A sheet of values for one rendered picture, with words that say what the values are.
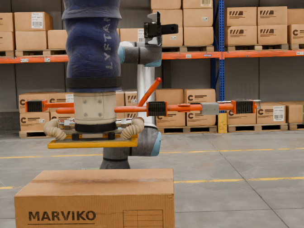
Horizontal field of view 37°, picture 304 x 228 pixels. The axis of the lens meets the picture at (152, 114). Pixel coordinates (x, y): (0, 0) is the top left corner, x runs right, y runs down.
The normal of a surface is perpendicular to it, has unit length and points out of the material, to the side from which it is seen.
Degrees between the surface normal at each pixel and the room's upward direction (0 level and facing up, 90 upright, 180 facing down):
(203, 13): 87
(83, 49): 74
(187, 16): 90
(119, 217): 90
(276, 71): 90
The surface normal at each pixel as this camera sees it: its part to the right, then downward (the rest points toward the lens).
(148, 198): -0.04, 0.11
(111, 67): 0.71, -0.03
